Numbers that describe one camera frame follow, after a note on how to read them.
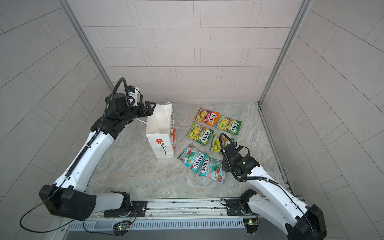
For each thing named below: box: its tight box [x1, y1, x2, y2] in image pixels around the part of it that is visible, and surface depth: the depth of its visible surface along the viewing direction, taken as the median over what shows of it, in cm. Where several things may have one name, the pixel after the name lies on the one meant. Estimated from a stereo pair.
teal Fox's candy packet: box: [177, 144, 208, 174], surface depth 86 cm
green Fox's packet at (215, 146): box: [209, 134, 235, 153], surface depth 92 cm
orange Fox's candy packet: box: [194, 107, 220, 126], surface depth 107 cm
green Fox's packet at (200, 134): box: [186, 122, 215, 147], surface depth 98 cm
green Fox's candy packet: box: [215, 115, 242, 136], surface depth 103 cm
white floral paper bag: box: [146, 102, 177, 159], surface depth 78 cm
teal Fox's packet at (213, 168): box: [199, 155, 226, 184], surface depth 82 cm
